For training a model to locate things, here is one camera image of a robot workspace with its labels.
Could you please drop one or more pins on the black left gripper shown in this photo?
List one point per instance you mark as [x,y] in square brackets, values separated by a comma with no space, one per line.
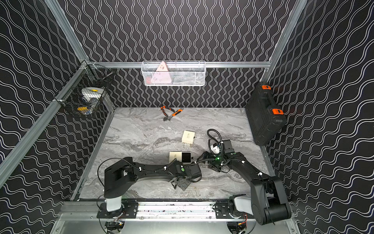
[181,181]

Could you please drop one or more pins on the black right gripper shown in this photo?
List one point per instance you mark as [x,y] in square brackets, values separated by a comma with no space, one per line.
[210,162]

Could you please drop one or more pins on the cream jewelry box sleeve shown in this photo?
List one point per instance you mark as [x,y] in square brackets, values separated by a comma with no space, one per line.
[188,137]

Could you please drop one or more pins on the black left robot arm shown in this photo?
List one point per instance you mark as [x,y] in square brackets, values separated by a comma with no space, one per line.
[122,175]

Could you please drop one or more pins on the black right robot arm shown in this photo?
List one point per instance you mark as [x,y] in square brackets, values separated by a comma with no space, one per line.
[267,202]

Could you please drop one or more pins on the black plastic tool case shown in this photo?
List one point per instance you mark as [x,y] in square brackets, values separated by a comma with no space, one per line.
[265,117]

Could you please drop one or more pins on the orange black pliers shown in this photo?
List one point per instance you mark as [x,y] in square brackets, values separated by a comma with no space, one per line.
[166,110]

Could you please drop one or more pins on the pink triangular card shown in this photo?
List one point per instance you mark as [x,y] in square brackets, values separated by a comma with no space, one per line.
[161,76]

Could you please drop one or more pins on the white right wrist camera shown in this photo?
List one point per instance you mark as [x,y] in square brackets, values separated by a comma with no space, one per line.
[215,149]

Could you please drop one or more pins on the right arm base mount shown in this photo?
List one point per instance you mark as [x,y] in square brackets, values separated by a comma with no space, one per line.
[232,210]

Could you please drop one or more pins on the orange handled adjustable wrench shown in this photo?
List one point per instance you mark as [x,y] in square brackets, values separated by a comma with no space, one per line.
[168,118]

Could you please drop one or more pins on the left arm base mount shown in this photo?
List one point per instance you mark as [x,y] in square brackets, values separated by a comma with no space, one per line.
[127,210]

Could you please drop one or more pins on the white wire wall basket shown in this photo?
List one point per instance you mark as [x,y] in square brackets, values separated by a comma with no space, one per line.
[183,73]

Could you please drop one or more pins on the aluminium front rail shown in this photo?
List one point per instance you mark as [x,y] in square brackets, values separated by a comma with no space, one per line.
[199,211]

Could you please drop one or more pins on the black wire corner basket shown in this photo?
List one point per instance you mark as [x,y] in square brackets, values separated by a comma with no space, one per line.
[84,98]

